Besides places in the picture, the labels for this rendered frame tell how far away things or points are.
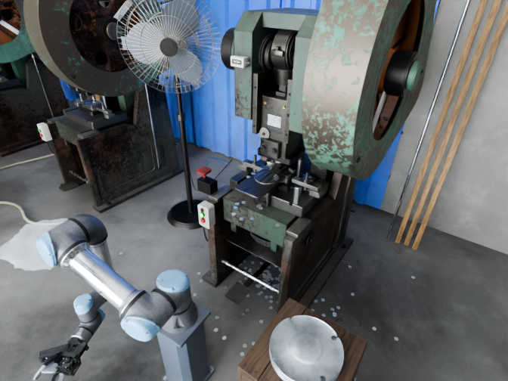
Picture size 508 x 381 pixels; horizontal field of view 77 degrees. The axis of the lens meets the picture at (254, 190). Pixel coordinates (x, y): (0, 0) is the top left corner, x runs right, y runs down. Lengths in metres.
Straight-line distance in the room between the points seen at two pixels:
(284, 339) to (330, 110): 0.91
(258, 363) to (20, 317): 1.43
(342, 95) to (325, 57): 0.12
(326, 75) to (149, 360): 1.55
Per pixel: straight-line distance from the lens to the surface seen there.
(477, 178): 2.69
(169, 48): 1.99
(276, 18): 1.46
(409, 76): 1.30
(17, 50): 4.09
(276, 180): 1.58
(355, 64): 0.97
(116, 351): 1.96
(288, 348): 1.41
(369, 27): 0.98
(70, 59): 2.33
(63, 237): 1.32
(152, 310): 1.20
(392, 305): 2.19
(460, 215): 2.83
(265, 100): 1.51
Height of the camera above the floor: 1.59
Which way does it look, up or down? 33 degrees down
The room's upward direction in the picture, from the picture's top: 1 degrees clockwise
